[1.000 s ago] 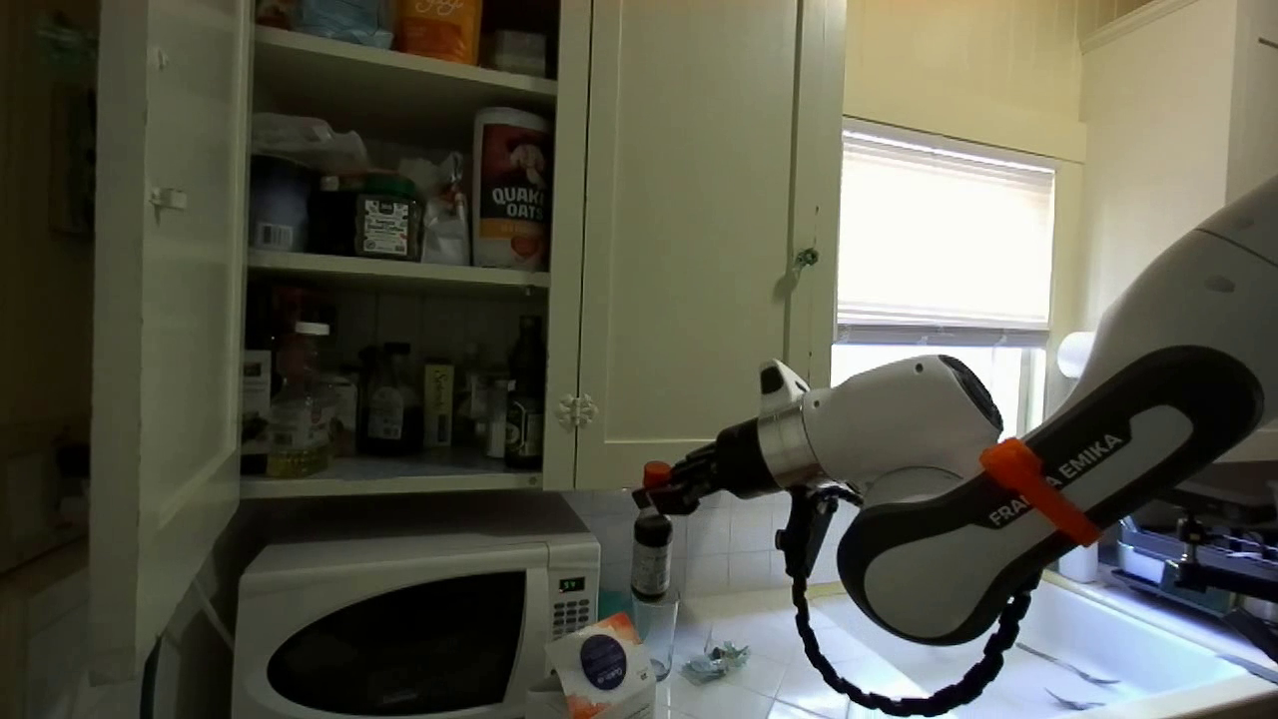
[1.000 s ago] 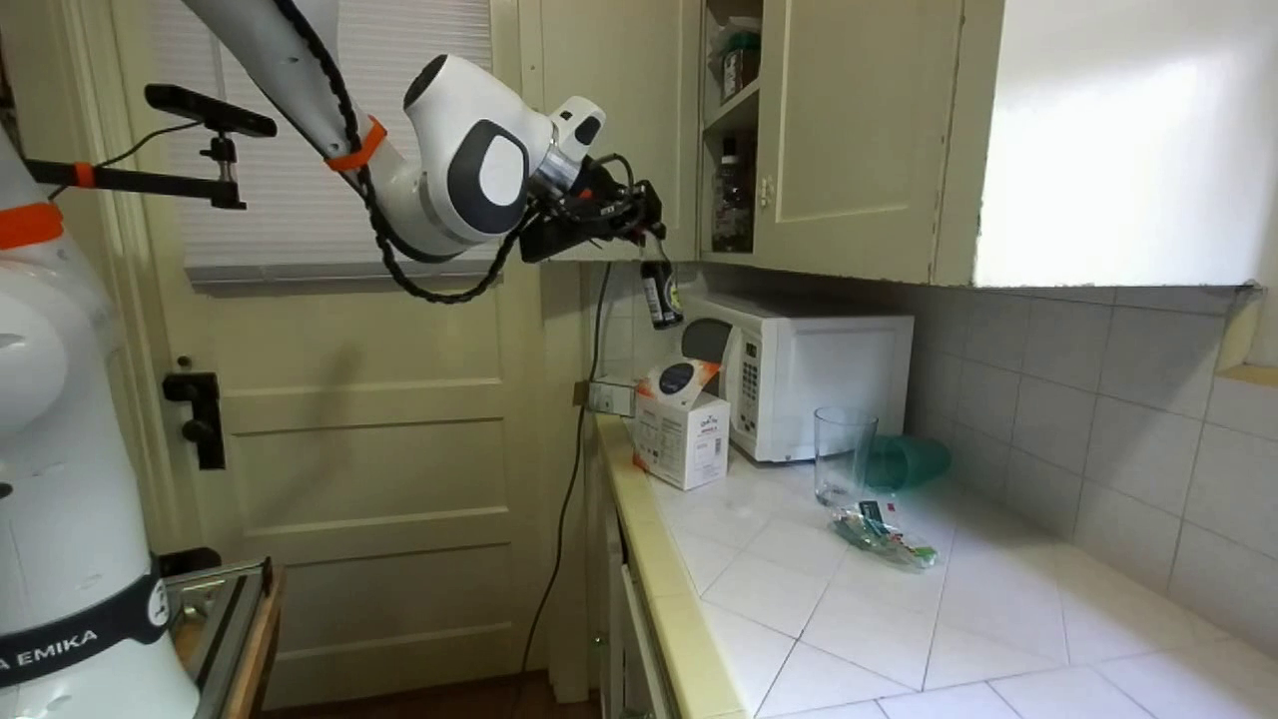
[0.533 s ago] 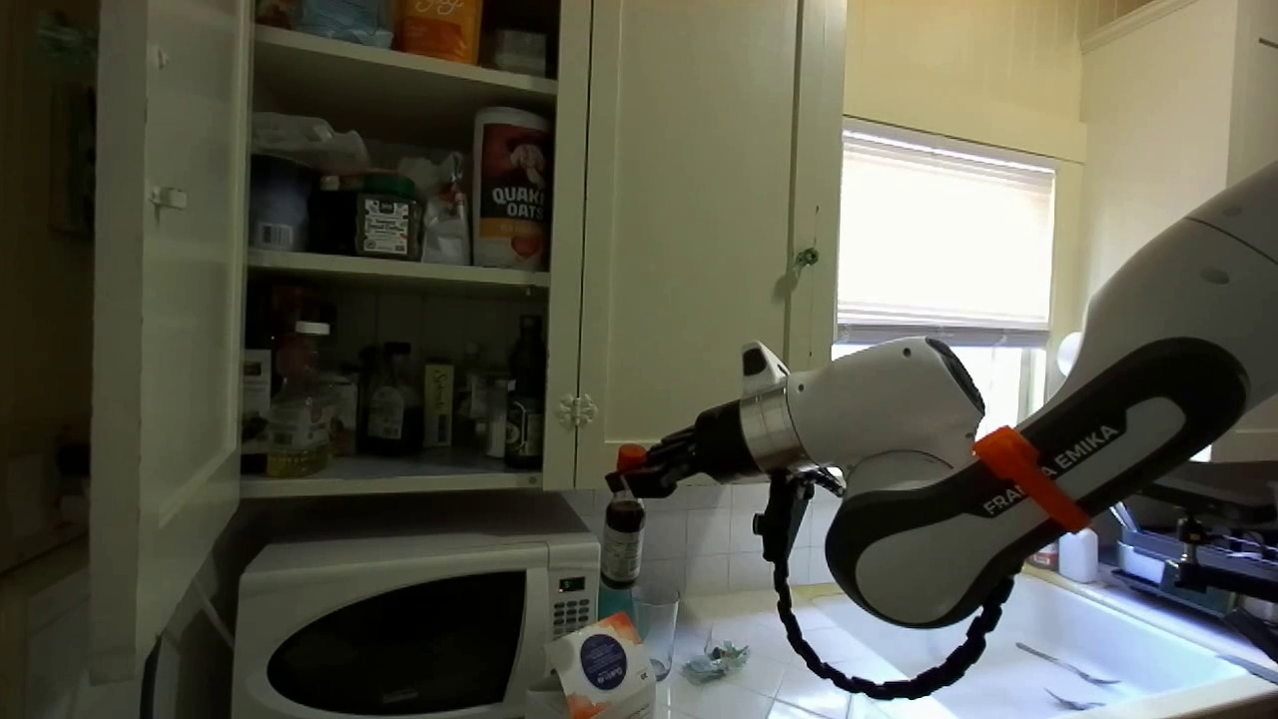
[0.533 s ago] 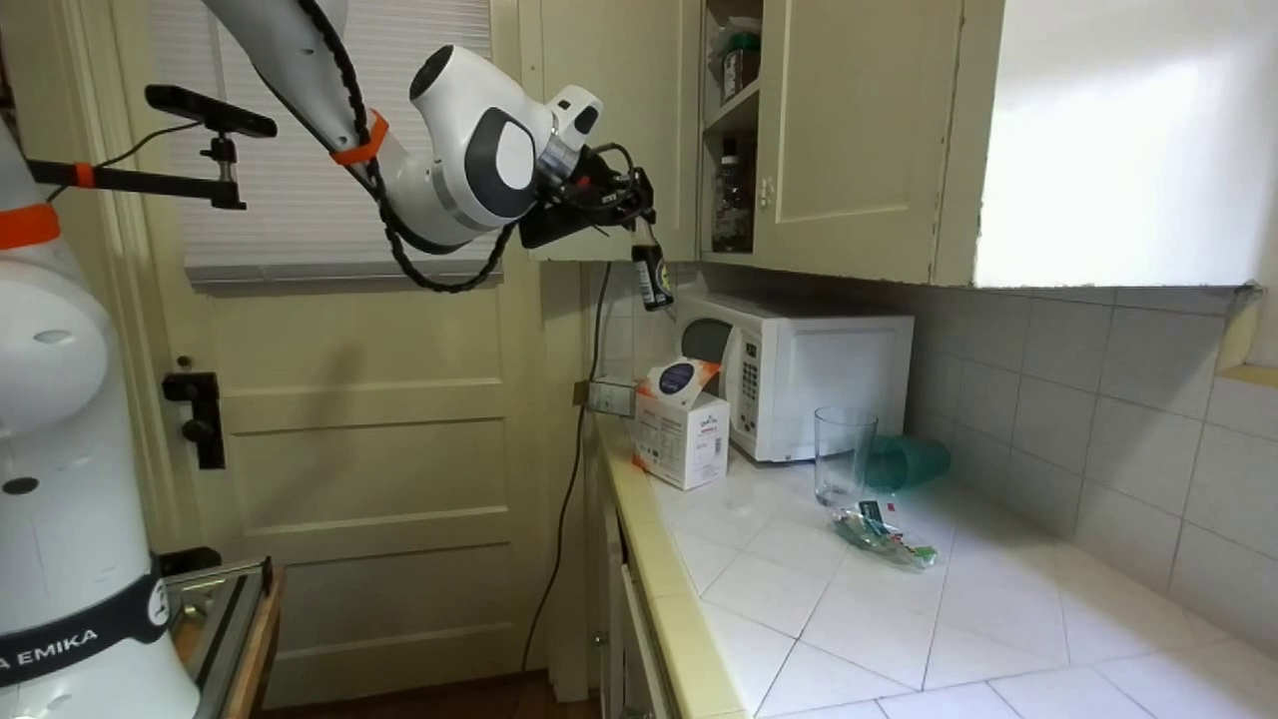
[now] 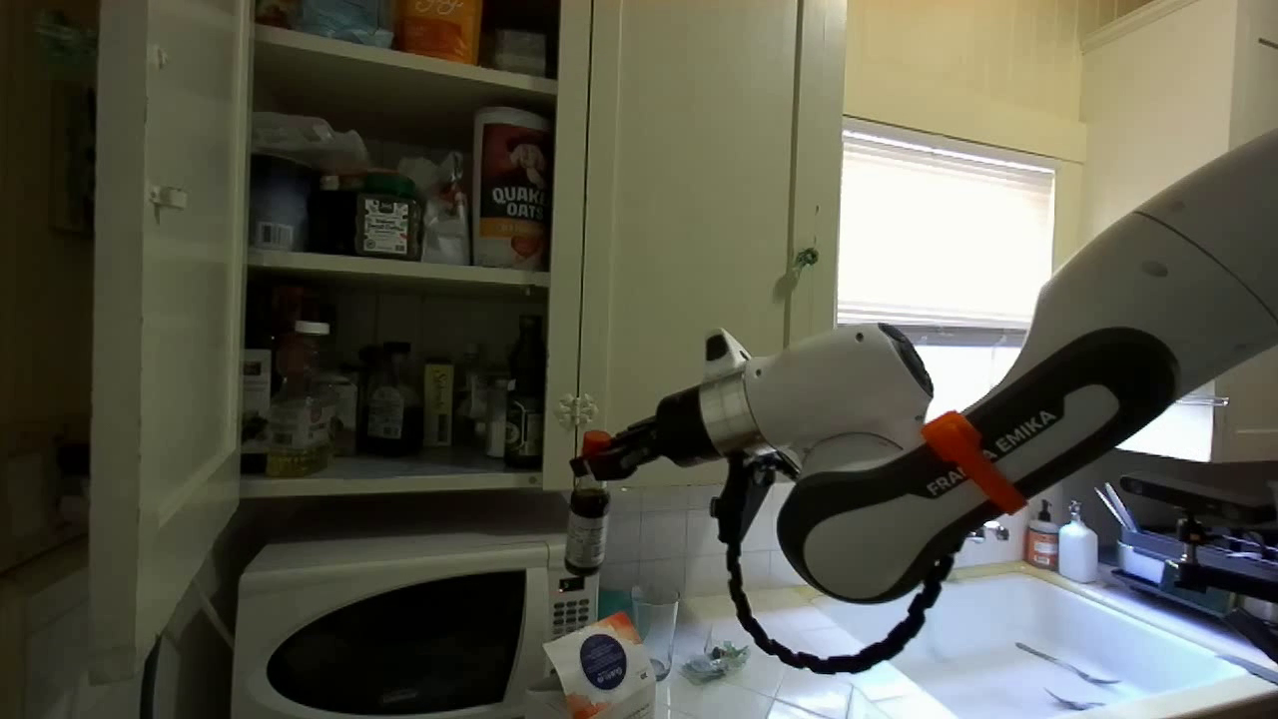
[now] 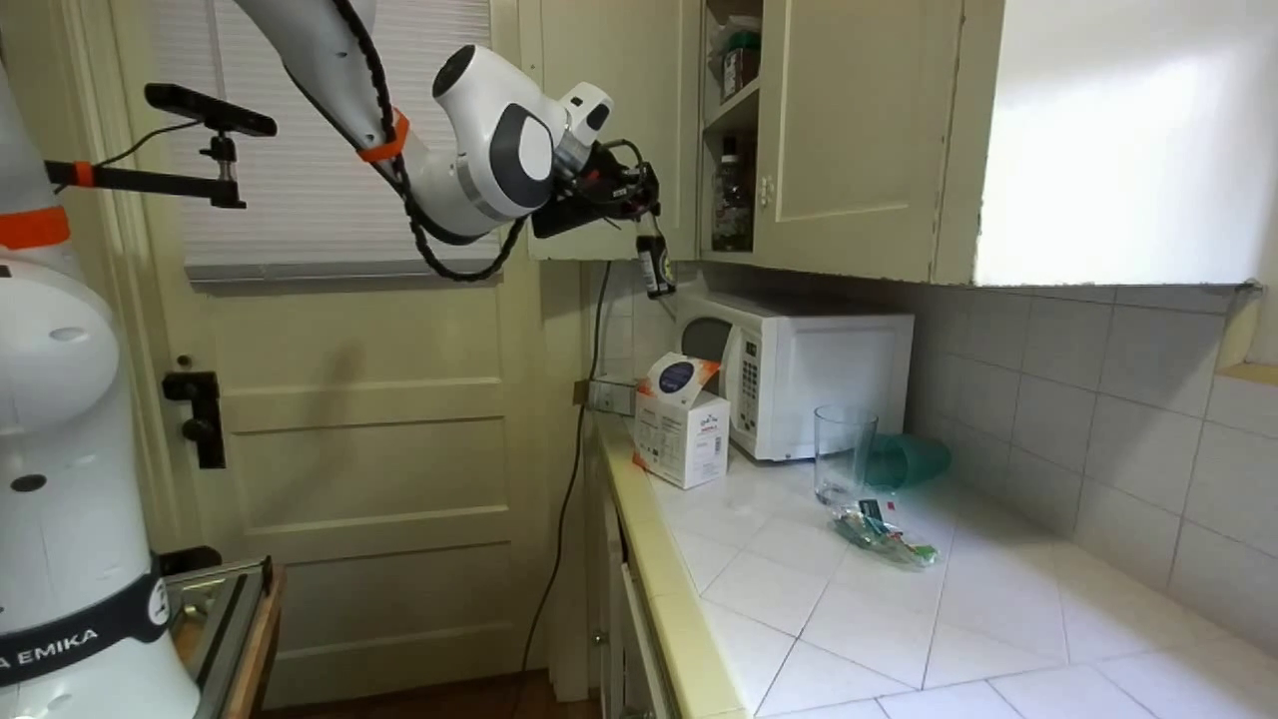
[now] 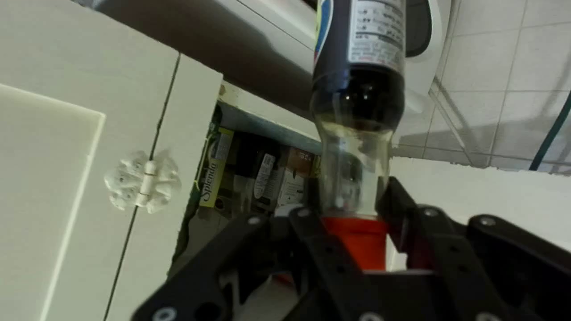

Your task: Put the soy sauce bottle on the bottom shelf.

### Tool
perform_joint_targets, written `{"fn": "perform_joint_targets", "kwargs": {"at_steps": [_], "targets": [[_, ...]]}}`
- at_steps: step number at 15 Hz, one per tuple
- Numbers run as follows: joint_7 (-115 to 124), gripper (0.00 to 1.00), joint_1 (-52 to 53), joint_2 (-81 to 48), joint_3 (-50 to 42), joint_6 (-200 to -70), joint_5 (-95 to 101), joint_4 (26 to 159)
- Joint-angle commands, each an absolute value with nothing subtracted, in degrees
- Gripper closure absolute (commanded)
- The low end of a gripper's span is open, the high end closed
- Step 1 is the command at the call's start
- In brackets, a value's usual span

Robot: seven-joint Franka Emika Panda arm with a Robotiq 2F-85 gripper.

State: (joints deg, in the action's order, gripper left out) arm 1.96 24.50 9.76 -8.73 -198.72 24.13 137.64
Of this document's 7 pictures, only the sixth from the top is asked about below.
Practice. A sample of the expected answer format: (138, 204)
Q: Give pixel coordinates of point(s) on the blue orange white packet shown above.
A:
(682, 377)

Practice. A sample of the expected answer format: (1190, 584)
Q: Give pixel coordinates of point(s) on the green printed snack packet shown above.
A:
(880, 530)

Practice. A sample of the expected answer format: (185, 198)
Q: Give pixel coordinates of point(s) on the wall power outlet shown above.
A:
(610, 399)

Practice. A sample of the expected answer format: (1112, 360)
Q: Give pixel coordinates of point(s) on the teal plastic bag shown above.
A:
(903, 463)

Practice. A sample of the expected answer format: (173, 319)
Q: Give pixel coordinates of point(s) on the black door lock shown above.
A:
(201, 415)

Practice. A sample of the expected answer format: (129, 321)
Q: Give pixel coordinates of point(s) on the white cardboard box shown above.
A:
(682, 443)

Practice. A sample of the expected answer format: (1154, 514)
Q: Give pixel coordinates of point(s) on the black bar camera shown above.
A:
(209, 111)

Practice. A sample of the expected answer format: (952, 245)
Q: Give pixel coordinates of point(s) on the open pale green cabinet door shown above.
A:
(651, 64)

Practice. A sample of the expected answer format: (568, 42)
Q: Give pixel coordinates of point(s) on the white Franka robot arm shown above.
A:
(67, 443)

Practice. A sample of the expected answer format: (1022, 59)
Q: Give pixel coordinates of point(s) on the clear drinking glass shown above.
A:
(839, 453)

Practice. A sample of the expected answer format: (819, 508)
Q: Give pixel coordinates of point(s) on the pale green panel door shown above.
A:
(383, 467)

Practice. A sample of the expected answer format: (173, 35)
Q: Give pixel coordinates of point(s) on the white microwave oven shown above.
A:
(825, 383)

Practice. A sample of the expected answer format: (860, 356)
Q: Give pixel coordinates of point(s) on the closed pale green cabinet door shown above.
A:
(865, 134)

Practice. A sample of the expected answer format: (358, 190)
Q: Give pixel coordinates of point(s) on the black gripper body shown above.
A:
(618, 183)

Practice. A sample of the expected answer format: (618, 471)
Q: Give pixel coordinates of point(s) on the pale green wall cabinet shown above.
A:
(1132, 134)

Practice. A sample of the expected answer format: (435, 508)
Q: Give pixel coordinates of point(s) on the green item in cabinet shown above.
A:
(736, 59)

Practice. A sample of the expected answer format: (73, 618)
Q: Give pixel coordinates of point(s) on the pale green base cabinet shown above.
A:
(624, 642)

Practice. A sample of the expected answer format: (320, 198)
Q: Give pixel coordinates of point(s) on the black camera mount rod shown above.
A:
(133, 183)

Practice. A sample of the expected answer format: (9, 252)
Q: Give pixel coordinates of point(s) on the white window blind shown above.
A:
(266, 215)

